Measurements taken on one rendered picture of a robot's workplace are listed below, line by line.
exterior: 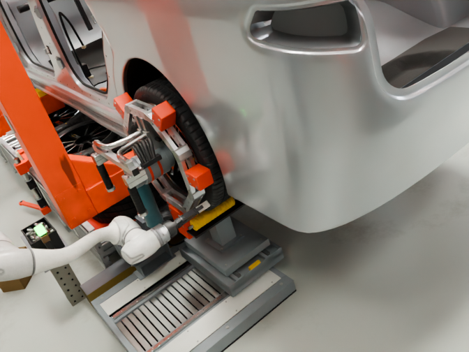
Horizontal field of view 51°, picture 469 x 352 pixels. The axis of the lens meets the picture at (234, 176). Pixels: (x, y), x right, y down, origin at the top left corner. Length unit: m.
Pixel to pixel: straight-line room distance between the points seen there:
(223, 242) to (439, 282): 1.08
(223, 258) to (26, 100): 1.22
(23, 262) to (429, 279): 1.82
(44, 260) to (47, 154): 0.76
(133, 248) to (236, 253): 0.68
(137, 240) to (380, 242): 1.36
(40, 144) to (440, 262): 2.05
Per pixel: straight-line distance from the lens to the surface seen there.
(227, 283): 2.56
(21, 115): 2.50
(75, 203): 2.69
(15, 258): 1.92
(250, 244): 2.62
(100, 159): 2.35
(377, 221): 2.96
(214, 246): 2.66
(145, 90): 2.24
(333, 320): 2.47
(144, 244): 2.12
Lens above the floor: 1.88
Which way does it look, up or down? 31 degrees down
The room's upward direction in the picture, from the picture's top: 17 degrees counter-clockwise
